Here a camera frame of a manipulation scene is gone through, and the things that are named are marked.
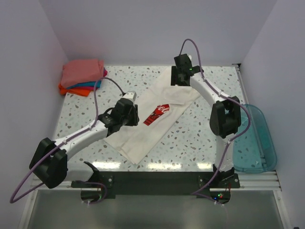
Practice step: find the aluminium frame rail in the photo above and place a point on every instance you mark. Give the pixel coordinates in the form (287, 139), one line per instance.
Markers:
(184, 182)

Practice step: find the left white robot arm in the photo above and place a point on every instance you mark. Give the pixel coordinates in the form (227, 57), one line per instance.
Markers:
(50, 161)

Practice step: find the white t-shirt with red print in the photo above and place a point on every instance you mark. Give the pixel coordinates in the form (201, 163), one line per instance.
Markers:
(159, 107)

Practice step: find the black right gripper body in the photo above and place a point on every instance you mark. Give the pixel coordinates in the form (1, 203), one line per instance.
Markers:
(175, 79)

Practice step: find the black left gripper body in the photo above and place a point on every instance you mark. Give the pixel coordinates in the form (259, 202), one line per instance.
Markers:
(131, 119)

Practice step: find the teal translucent plastic bin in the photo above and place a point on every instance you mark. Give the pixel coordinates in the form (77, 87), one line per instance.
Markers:
(254, 151)

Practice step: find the orange folded t-shirt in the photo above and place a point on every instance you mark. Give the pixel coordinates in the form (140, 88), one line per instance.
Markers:
(80, 91)

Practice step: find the pink folded t-shirt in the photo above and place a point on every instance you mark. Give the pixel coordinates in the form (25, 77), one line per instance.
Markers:
(81, 71)

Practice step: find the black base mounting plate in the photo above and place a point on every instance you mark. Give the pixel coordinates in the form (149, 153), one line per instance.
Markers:
(100, 192)

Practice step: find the blue folded t-shirt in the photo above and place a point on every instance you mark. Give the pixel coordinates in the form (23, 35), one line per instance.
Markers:
(85, 84)

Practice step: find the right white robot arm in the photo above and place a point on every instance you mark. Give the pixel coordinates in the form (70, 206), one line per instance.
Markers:
(225, 118)

